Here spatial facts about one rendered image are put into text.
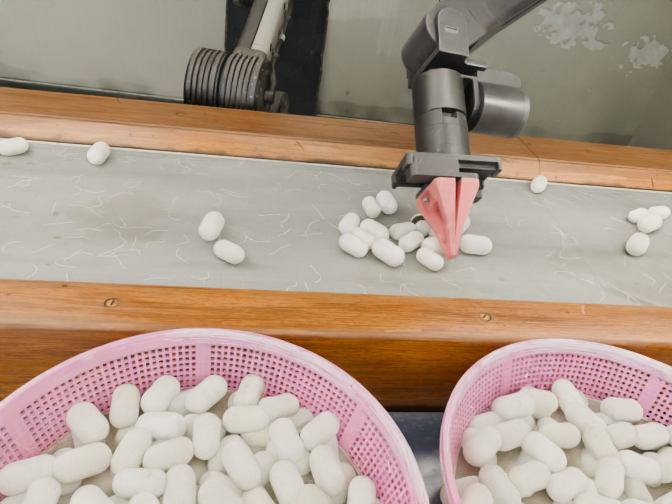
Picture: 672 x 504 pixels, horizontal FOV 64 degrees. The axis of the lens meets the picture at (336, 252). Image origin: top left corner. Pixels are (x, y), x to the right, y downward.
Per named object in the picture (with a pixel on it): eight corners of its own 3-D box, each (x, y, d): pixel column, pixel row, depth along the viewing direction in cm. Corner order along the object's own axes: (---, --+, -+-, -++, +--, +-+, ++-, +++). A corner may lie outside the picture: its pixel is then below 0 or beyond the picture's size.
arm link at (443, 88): (403, 86, 63) (424, 56, 58) (456, 94, 65) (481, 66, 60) (406, 139, 61) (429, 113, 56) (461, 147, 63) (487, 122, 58)
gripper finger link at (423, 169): (488, 248, 52) (478, 160, 55) (416, 246, 51) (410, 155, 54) (460, 267, 59) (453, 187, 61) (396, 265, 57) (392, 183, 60)
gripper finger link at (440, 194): (511, 249, 53) (501, 161, 55) (441, 247, 51) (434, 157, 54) (481, 267, 59) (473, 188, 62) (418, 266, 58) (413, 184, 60)
